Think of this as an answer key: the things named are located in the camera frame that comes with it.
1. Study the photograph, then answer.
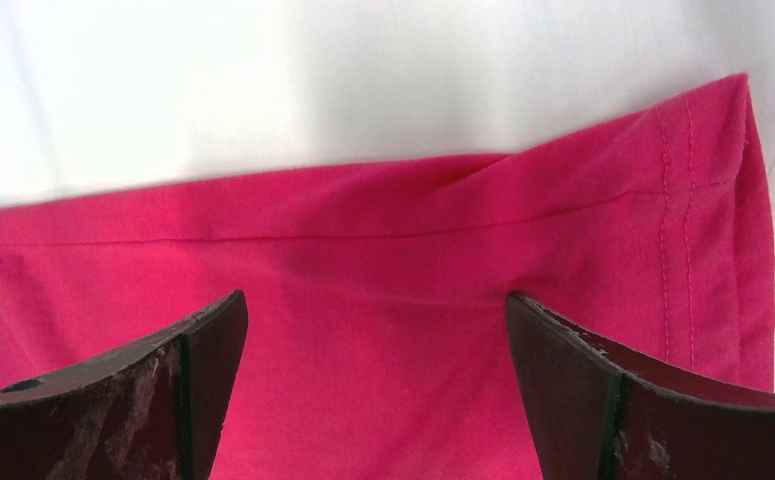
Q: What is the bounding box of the crimson red t-shirt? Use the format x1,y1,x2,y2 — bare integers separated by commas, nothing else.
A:
0,74,775,479

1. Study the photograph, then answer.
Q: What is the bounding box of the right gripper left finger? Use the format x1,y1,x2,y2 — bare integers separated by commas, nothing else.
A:
0,291,248,479

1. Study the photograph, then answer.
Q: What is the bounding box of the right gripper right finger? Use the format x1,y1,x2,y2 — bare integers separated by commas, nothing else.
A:
506,292,775,479

